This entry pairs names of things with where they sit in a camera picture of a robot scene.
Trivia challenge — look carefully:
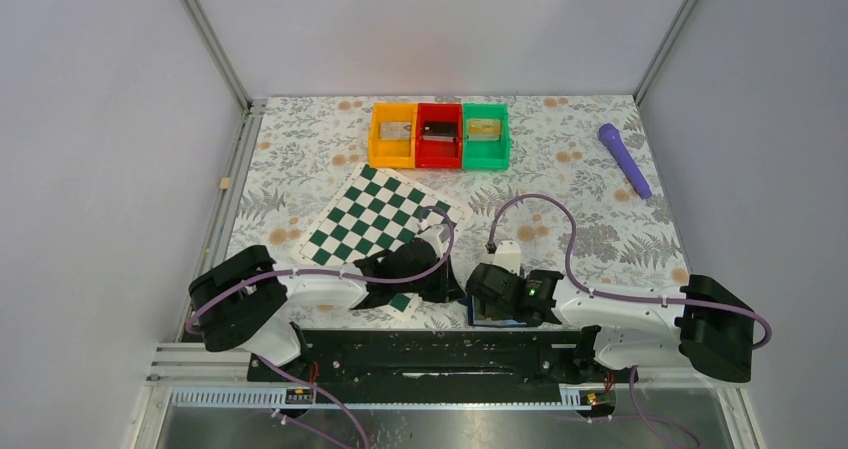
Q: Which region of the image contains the blue leather card holder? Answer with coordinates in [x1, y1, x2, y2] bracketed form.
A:
[467, 296, 527, 328]

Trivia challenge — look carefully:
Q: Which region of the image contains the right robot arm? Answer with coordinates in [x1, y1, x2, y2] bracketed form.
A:
[467, 263, 755, 383]

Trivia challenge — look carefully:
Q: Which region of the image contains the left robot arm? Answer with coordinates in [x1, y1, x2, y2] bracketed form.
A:
[186, 237, 465, 366]

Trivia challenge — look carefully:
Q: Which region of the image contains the black card box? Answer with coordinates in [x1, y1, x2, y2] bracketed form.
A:
[420, 121, 458, 143]

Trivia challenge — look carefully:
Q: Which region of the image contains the silver card box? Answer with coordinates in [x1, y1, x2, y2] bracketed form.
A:
[378, 121, 412, 141]

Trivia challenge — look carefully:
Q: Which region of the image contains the gold card box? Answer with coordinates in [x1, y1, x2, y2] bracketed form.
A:
[465, 118, 502, 142]

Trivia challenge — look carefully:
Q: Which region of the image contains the green white chessboard mat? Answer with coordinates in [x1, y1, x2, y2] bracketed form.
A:
[290, 162, 474, 321]

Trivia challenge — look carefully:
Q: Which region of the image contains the red plastic bin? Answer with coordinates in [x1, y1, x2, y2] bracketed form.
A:
[415, 103, 463, 169]

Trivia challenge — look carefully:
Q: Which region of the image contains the yellow plastic bin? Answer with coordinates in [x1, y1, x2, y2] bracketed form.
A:
[368, 103, 418, 169]

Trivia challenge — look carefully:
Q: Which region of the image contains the green plastic bin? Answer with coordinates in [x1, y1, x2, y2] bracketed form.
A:
[462, 103, 512, 170]

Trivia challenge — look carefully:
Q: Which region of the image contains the floral table mat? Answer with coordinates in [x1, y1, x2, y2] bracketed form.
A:
[226, 95, 690, 288]

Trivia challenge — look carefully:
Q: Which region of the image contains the purple toy microphone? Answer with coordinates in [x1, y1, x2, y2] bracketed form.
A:
[598, 123, 653, 200]

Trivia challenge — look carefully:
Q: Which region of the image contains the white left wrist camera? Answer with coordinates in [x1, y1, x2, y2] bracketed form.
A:
[417, 224, 451, 258]

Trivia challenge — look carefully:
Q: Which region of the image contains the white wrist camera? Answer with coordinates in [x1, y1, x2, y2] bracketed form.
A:
[491, 240, 522, 275]
[417, 224, 451, 258]

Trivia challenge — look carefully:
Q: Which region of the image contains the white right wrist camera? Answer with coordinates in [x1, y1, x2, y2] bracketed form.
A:
[491, 240, 522, 275]

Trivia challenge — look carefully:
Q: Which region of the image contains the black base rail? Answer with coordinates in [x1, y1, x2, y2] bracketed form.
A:
[284, 329, 630, 404]

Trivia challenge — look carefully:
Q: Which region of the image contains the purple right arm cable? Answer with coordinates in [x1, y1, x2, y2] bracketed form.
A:
[486, 193, 774, 449]

